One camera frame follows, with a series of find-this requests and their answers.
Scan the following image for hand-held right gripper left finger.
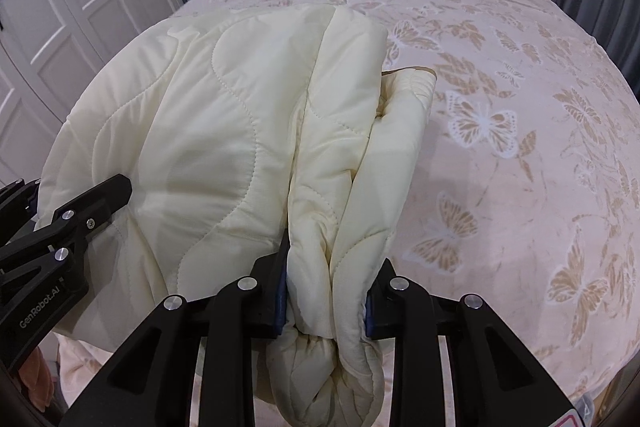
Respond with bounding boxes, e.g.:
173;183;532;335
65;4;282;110
60;232;293;427

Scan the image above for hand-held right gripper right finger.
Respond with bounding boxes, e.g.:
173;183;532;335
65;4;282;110
364;257;576;427

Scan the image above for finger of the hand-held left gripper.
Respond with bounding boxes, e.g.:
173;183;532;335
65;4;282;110
0;179;41;248
0;174;133;279

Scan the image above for cream white quilt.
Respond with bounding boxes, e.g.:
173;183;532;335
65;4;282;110
37;3;438;427

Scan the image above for pink butterfly print blanket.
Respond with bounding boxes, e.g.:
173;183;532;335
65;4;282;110
57;0;640;408

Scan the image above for white wardrobe doors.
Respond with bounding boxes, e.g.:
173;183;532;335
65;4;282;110
0;0;201;188

